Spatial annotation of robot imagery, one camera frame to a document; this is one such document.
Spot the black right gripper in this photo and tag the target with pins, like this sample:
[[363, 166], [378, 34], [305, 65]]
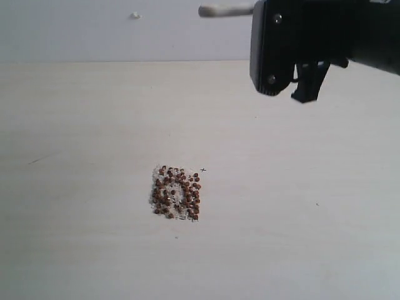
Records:
[[310, 77]]

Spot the white wooden paint brush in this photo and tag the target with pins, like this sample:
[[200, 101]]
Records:
[[225, 11]]

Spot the pile of beans and rice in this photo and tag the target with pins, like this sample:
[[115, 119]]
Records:
[[175, 193]]

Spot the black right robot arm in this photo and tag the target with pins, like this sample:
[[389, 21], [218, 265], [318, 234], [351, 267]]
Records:
[[337, 32]]

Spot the small white wall fixture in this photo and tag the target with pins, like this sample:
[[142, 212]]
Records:
[[135, 15]]

